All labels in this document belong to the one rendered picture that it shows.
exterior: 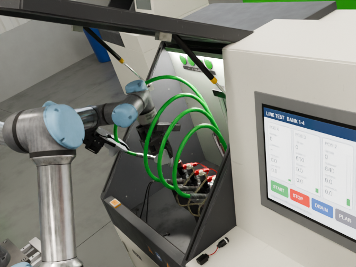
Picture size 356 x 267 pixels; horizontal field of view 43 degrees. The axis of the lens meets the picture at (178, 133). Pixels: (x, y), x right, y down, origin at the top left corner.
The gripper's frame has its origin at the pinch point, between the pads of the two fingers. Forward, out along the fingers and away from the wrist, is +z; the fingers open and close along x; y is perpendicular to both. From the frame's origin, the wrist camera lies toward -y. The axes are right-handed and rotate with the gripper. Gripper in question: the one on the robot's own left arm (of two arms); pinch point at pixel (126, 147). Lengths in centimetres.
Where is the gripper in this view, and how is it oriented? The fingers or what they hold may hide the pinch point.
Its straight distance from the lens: 177.2
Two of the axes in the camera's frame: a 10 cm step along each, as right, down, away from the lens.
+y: -4.8, 8.3, 2.7
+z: 8.7, 4.9, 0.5
